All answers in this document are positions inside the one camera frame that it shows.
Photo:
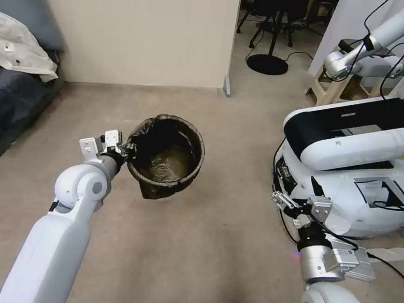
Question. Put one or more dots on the black office chair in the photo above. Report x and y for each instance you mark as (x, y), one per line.
(266, 5)

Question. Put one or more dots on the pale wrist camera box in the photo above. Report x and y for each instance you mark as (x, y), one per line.
(321, 210)
(112, 137)

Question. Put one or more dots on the white second robot base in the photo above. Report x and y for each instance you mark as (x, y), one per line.
(360, 206)

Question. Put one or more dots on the grey partition foot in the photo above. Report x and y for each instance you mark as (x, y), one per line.
(227, 86)

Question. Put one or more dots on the white crumpled blanket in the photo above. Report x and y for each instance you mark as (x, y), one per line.
(13, 42)

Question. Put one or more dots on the second robot white black arm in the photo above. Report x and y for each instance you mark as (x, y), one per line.
(352, 146)

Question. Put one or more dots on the second robot white silver arm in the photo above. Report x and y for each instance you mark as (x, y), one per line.
(379, 36)

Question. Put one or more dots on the grey tape strip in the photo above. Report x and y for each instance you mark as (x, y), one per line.
(392, 253)

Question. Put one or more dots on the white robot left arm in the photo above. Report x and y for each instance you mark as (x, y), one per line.
(60, 244)

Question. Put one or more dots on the black trash can with liner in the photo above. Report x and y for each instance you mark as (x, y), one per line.
(165, 169)

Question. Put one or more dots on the beige plastic step stool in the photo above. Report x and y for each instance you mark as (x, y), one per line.
(327, 90)

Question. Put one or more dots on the black round base stand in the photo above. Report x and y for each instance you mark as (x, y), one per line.
(267, 63)

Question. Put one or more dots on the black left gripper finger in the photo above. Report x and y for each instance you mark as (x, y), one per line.
(132, 147)
(130, 155)

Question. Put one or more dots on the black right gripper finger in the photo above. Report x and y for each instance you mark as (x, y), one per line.
(285, 201)
(316, 188)

